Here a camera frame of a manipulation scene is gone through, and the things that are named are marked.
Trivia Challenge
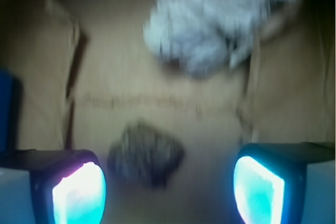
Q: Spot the brown rock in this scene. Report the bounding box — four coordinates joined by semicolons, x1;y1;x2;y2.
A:
107;120;186;189

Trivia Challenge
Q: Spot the blue plastic cylinder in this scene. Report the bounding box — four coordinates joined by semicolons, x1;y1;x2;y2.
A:
1;68;23;152

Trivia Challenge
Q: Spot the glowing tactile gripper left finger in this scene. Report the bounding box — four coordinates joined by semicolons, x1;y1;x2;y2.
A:
1;149;107;223

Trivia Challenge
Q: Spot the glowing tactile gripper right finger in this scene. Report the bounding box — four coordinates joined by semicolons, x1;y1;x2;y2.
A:
233;142;335;223

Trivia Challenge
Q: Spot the crumpled white paper ball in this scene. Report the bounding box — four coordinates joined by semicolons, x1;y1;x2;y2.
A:
143;0;301;78

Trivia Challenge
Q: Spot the brown paper bag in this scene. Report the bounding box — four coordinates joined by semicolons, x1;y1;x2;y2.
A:
1;0;335;223

